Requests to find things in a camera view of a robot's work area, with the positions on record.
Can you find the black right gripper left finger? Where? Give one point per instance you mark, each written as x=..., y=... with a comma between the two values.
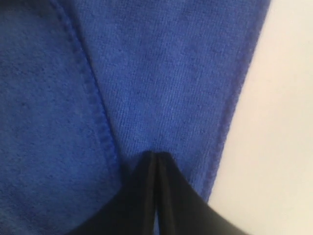
x=132, y=210

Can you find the blue towel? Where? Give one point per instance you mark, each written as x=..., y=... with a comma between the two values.
x=88, y=86

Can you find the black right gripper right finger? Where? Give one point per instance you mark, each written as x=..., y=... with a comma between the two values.
x=180, y=210

